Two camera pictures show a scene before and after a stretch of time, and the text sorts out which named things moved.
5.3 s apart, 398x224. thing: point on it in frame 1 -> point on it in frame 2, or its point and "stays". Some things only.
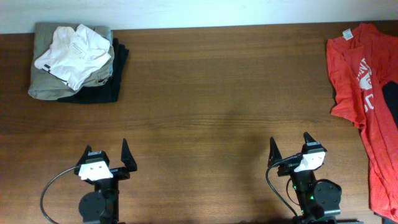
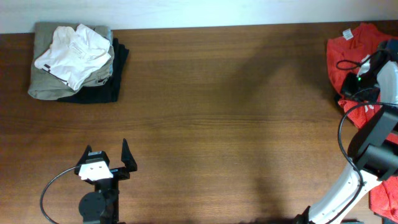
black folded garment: (104, 92) stays
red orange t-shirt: (362, 60) stays
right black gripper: (275, 154) -> (347, 90)
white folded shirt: (73, 54) stays
